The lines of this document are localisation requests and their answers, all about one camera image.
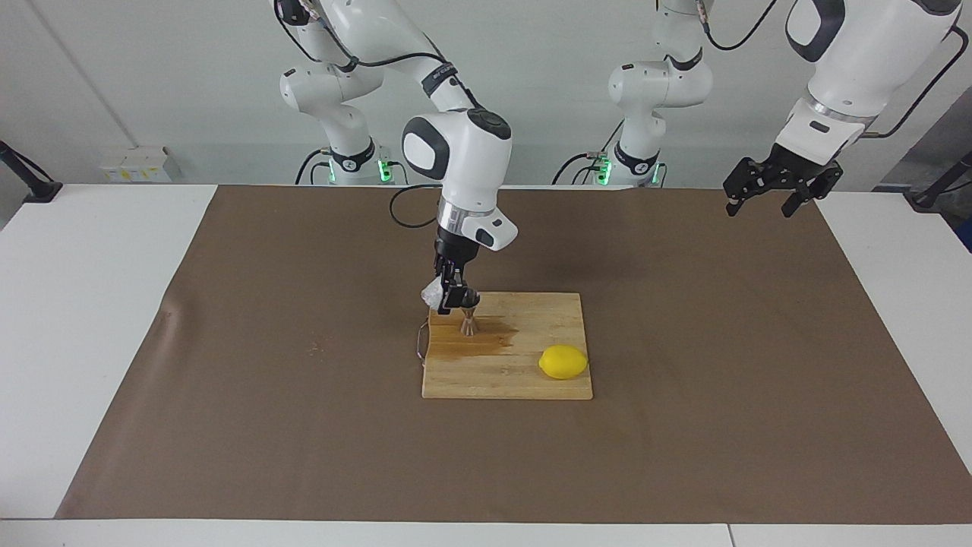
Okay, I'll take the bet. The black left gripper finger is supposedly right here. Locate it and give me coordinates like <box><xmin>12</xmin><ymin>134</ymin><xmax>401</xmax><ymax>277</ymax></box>
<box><xmin>723</xmin><ymin>157</ymin><xmax>768</xmax><ymax>217</ymax></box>
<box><xmin>782</xmin><ymin>167</ymin><xmax>844</xmax><ymax>219</ymax></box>

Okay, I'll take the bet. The black clamp stand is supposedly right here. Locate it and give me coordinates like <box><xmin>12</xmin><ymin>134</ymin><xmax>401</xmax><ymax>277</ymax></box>
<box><xmin>904</xmin><ymin>150</ymin><xmax>972</xmax><ymax>212</ymax></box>
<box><xmin>0</xmin><ymin>141</ymin><xmax>63</xmax><ymax>204</ymax></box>

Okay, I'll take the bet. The yellow lemon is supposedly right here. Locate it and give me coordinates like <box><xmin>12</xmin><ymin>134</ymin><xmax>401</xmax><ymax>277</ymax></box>
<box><xmin>538</xmin><ymin>344</ymin><xmax>589</xmax><ymax>381</ymax></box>

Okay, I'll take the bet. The brown paper table mat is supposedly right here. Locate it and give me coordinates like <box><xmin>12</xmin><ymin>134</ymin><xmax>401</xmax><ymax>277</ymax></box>
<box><xmin>55</xmin><ymin>185</ymin><xmax>972</xmax><ymax>525</ymax></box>

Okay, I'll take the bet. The white socket box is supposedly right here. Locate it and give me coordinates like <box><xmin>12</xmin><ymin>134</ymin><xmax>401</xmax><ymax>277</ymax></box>
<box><xmin>100</xmin><ymin>147</ymin><xmax>174</xmax><ymax>183</ymax></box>

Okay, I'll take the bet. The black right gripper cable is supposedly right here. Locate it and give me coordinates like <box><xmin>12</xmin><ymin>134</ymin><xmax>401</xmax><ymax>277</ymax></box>
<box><xmin>390</xmin><ymin>182</ymin><xmax>445</xmax><ymax>229</ymax></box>

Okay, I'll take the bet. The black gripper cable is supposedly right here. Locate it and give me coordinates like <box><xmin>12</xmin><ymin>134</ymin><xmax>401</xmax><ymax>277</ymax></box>
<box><xmin>862</xmin><ymin>27</ymin><xmax>969</xmax><ymax>139</ymax></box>
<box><xmin>390</xmin><ymin>182</ymin><xmax>445</xmax><ymax>229</ymax></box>

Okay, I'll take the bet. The wooden cutting board, metal handle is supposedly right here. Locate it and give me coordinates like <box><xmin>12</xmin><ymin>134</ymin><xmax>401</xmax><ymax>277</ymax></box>
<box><xmin>416</xmin><ymin>292</ymin><xmax>594</xmax><ymax>400</ymax></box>

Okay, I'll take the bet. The black left base cable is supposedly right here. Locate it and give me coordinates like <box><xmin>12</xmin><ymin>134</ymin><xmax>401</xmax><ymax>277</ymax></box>
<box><xmin>553</xmin><ymin>150</ymin><xmax>608</xmax><ymax>185</ymax></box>

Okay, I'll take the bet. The black base cable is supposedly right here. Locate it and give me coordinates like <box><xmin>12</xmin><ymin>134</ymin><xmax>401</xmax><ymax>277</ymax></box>
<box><xmin>553</xmin><ymin>150</ymin><xmax>608</xmax><ymax>185</ymax></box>
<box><xmin>295</xmin><ymin>148</ymin><xmax>331</xmax><ymax>185</ymax></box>

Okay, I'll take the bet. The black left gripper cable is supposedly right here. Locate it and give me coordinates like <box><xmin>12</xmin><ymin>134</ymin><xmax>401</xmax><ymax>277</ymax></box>
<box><xmin>862</xmin><ymin>27</ymin><xmax>969</xmax><ymax>139</ymax></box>

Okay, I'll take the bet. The black right base cable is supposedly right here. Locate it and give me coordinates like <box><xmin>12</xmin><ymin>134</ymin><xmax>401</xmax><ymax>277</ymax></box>
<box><xmin>295</xmin><ymin>148</ymin><xmax>331</xmax><ymax>185</ymax></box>

